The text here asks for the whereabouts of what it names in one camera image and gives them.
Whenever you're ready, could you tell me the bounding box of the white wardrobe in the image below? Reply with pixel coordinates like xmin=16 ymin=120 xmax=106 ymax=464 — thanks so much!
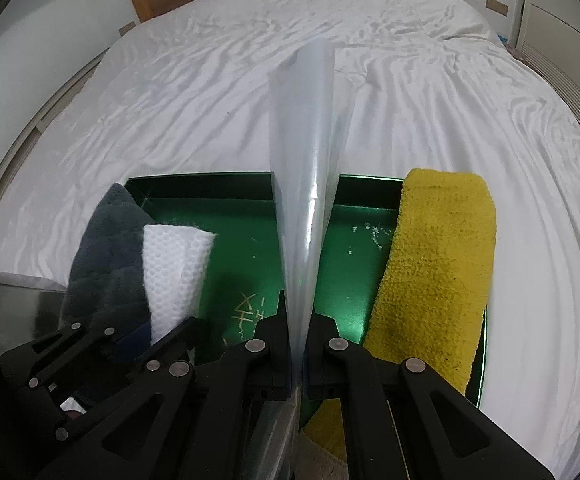
xmin=510 ymin=0 xmax=580 ymax=136

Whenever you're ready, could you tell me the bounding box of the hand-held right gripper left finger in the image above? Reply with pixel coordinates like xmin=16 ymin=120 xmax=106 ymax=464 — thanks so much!
xmin=35 ymin=290 xmax=293 ymax=480

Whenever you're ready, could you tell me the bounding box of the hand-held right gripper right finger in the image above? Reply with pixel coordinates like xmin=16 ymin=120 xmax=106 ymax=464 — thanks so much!
xmin=306 ymin=305 xmax=558 ymax=480

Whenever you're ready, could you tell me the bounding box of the grey towel with blue edge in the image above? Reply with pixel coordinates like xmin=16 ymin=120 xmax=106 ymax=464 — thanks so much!
xmin=61 ymin=182 xmax=158 ymax=361

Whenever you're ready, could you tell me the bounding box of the clear plastic sheet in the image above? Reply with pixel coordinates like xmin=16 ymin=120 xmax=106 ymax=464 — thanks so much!
xmin=250 ymin=40 xmax=358 ymax=480

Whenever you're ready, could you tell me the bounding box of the yellow towel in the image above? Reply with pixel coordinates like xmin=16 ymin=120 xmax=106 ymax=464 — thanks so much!
xmin=302 ymin=167 xmax=497 ymax=461

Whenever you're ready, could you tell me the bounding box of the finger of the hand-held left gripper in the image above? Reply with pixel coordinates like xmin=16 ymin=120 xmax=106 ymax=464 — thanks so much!
xmin=52 ymin=316 xmax=205 ymax=446
xmin=0 ymin=322 xmax=121 ymax=411

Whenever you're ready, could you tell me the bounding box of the bed with white duvet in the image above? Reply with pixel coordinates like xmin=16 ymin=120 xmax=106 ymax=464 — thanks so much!
xmin=0 ymin=0 xmax=580 ymax=480

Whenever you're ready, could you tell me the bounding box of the green tray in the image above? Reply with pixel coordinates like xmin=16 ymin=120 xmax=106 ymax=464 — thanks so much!
xmin=120 ymin=172 xmax=490 ymax=411

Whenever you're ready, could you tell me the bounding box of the white wipe cloth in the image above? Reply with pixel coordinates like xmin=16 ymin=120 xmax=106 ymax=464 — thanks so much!
xmin=142 ymin=225 xmax=217 ymax=343

